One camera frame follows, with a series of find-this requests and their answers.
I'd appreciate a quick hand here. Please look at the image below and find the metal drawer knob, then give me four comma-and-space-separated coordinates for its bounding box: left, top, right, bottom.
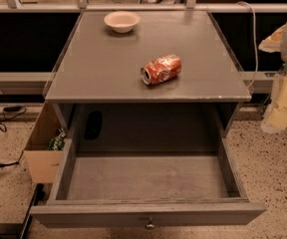
144, 217, 155, 230

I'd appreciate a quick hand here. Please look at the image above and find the black floor cable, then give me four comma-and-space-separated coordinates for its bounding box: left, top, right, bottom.
0, 83, 28, 171

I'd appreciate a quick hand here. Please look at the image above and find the green chip bag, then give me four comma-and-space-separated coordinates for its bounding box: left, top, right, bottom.
48, 127, 66, 150

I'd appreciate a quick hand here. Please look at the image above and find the open grey top drawer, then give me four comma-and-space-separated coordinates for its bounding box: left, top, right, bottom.
31, 137, 266, 228

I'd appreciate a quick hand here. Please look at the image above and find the grey wooden cabinet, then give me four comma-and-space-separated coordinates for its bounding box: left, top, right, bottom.
46, 11, 250, 153

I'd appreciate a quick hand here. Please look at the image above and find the white paper bowl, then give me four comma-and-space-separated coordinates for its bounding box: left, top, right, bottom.
104, 11, 141, 34

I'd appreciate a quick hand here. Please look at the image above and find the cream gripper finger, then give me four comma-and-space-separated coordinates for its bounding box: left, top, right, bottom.
259, 26, 285, 53
260, 74, 287, 133

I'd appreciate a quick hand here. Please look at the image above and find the crushed orange coke can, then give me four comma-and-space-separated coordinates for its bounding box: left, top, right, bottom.
141, 55, 182, 86

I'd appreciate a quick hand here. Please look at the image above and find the brown cardboard box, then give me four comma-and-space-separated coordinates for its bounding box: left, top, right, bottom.
23, 104, 63, 183

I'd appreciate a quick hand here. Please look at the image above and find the white cable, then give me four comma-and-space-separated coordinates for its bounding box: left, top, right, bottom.
236, 1, 259, 89

